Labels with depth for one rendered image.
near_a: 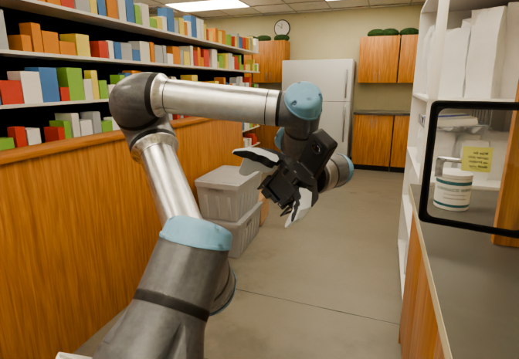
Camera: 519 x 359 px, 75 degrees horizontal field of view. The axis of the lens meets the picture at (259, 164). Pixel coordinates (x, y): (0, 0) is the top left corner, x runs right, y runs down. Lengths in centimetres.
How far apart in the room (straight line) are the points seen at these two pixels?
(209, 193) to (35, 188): 136
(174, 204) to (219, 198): 207
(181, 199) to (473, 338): 66
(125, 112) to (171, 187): 19
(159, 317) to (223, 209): 235
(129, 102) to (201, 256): 40
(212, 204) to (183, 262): 235
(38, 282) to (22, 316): 15
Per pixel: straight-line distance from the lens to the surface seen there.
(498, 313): 99
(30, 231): 193
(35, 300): 206
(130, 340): 51
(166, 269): 53
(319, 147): 59
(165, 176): 78
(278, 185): 62
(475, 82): 218
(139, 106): 78
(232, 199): 276
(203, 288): 53
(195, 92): 73
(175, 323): 51
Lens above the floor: 144
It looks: 14 degrees down
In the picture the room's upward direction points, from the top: straight up
